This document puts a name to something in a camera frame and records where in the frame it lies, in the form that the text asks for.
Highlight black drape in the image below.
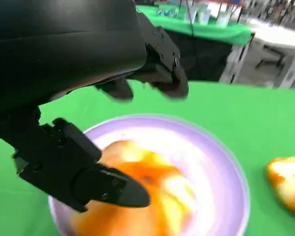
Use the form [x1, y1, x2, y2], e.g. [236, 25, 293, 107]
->
[159, 30, 234, 82]

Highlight green cloth on workshop table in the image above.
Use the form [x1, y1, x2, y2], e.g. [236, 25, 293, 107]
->
[136, 4, 253, 46]

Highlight black chair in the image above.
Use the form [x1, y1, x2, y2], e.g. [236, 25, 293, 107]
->
[255, 45, 286, 70]

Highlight clear plastic container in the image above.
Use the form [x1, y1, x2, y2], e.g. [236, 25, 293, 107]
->
[215, 9, 231, 27]
[184, 3, 212, 25]

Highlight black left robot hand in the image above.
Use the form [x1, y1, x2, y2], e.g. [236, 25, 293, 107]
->
[0, 0, 189, 213]

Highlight white workshop table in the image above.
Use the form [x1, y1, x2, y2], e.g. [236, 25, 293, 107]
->
[220, 18, 295, 86]

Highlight lilac plate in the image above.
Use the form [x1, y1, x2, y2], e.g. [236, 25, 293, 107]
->
[48, 113, 251, 236]

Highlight orange and white bread roll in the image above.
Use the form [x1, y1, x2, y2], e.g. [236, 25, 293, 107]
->
[265, 156, 295, 219]
[70, 140, 198, 236]

